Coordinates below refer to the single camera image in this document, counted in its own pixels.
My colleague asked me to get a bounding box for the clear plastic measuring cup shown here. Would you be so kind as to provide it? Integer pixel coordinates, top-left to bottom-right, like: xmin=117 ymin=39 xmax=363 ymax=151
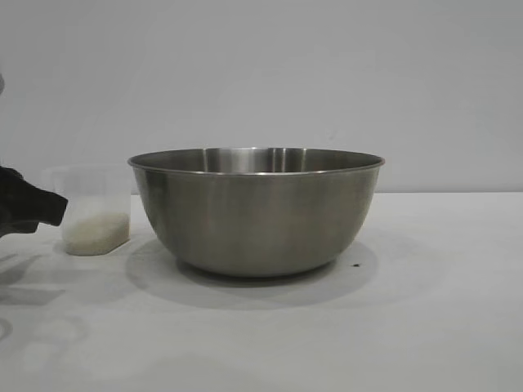
xmin=42 ymin=163 xmax=133 ymax=257

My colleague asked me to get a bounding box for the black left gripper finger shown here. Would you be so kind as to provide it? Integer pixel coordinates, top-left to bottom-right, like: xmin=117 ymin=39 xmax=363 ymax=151
xmin=0 ymin=164 xmax=69 ymax=236

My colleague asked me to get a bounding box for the white rice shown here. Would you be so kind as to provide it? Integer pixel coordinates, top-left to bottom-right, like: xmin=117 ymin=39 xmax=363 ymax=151
xmin=64 ymin=212 xmax=132 ymax=257

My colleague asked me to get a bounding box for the stainless steel mixing bowl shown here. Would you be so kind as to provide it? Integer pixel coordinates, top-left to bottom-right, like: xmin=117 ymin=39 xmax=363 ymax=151
xmin=126 ymin=145 xmax=387 ymax=280

